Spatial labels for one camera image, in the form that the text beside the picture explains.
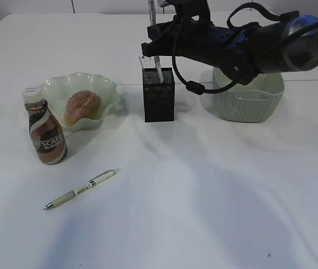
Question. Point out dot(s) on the clear plastic ruler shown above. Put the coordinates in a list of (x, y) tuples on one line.
[(145, 62)]

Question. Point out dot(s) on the green woven plastic basket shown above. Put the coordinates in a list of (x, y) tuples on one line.
[(251, 103)]

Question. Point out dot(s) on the grey pen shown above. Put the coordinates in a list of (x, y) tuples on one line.
[(152, 15)]

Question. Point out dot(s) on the brown Nescafe coffee bottle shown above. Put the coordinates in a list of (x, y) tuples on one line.
[(45, 131)]

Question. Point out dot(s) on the black mesh pen holder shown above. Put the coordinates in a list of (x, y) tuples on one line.
[(158, 97)]

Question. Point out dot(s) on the cream pen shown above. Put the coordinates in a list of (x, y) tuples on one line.
[(75, 192)]

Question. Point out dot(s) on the sugared bread roll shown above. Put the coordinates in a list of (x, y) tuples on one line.
[(83, 104)]

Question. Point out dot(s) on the green wavy glass plate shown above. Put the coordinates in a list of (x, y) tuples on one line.
[(58, 90)]

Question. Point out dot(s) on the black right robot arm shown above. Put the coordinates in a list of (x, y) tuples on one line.
[(288, 44)]

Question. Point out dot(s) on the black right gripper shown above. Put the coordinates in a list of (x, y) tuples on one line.
[(189, 34)]

